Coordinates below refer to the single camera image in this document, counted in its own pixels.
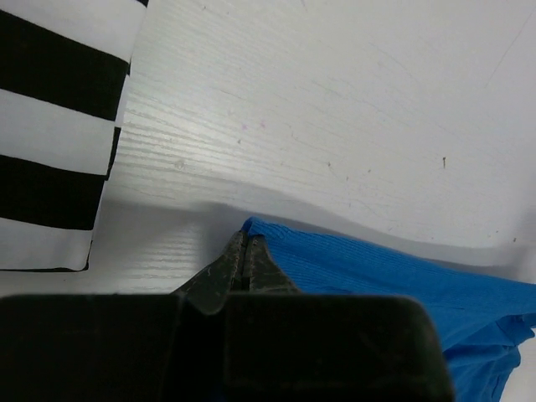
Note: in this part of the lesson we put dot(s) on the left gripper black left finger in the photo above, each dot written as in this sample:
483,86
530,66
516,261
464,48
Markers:
207,290

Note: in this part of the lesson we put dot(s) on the blue tank top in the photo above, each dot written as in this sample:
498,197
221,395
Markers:
373,323

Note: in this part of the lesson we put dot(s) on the black white striped tank top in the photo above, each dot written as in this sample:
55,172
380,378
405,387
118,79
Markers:
65,70

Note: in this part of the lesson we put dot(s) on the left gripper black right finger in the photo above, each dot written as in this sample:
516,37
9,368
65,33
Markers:
262,274

